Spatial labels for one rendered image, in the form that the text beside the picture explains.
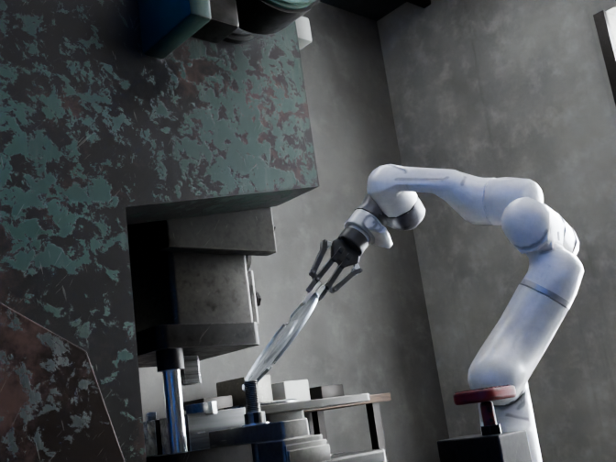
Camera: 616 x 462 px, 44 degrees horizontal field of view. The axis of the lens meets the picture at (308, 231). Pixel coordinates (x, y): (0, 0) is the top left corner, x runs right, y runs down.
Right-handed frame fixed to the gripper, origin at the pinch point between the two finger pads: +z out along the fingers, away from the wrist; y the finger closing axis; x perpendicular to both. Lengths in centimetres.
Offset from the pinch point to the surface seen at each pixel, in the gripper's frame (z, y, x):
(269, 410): 43, 4, 73
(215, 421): 49, 10, 77
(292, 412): 40, 1, 68
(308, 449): 47, 2, 93
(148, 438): 55, 15, 69
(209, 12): 18, 41, 102
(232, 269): 31, 21, 75
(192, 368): 45, 16, 72
